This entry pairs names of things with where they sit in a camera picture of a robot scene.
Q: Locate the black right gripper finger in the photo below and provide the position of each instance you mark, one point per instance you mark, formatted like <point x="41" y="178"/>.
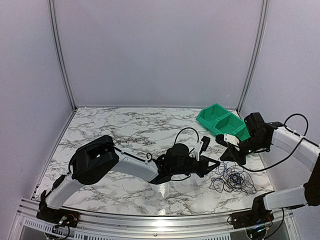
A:
<point x="238" y="158"/>
<point x="230" y="153"/>

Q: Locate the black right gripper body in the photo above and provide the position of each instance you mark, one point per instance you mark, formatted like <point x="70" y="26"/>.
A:
<point x="255" y="145"/>

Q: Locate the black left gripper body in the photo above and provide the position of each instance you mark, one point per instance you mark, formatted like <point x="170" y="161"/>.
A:
<point x="183" y="170"/>

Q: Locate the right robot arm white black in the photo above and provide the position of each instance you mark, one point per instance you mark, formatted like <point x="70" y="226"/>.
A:
<point x="263" y="135"/>

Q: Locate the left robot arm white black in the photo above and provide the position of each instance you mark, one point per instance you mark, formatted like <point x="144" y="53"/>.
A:
<point x="93" y="161"/>

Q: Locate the green three-compartment plastic bin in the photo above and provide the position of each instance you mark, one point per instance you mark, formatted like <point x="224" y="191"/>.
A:
<point x="218" y="120"/>

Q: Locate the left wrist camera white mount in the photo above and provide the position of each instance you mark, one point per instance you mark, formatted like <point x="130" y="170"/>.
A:
<point x="201" y="146"/>

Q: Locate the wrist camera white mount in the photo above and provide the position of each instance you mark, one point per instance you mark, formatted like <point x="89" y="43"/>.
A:
<point x="201" y="146"/>
<point x="225" y="139"/>

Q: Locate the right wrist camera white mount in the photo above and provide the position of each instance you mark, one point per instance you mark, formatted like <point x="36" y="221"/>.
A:
<point x="225" y="139"/>

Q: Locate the right aluminium frame post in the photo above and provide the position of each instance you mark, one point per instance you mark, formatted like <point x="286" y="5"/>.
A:
<point x="255" y="54"/>

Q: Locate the aluminium frame post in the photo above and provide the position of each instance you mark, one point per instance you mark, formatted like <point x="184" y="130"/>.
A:
<point x="59" y="54"/>
<point x="255" y="54"/>

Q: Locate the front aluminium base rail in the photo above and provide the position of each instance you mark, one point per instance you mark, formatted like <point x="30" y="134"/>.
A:
<point x="104" y="226"/>

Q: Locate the left aluminium frame post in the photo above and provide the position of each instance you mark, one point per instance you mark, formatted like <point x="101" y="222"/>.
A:
<point x="59" y="54"/>

